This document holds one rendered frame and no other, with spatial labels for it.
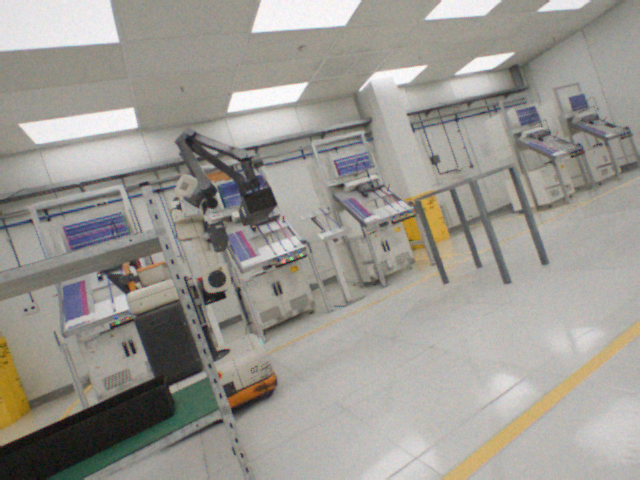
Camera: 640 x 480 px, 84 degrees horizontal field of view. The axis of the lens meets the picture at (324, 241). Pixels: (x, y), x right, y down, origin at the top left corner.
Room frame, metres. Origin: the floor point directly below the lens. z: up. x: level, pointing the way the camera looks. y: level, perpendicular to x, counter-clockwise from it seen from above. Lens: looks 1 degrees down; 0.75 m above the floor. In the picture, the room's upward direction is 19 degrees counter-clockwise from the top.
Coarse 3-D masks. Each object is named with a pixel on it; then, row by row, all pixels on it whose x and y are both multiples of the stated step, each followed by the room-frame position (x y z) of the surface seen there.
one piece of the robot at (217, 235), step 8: (216, 224) 2.12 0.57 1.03; (224, 224) 2.19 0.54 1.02; (208, 232) 2.11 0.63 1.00; (216, 232) 2.12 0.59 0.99; (224, 232) 2.13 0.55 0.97; (208, 240) 2.17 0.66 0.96; (216, 240) 2.12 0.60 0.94; (224, 240) 2.13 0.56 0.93; (216, 248) 2.11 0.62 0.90; (224, 248) 2.37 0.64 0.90
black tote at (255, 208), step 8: (256, 192) 2.05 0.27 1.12; (264, 192) 2.07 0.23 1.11; (272, 192) 2.08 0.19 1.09; (248, 200) 2.04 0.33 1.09; (256, 200) 2.05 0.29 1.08; (264, 200) 2.06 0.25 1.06; (272, 200) 2.07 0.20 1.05; (240, 208) 2.36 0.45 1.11; (248, 208) 2.03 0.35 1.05; (256, 208) 2.04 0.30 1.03; (264, 208) 2.06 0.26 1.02; (272, 208) 2.18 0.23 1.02; (240, 216) 2.54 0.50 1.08; (248, 216) 2.13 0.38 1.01; (256, 216) 2.27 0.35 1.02; (264, 216) 2.44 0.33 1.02; (248, 224) 2.56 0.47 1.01
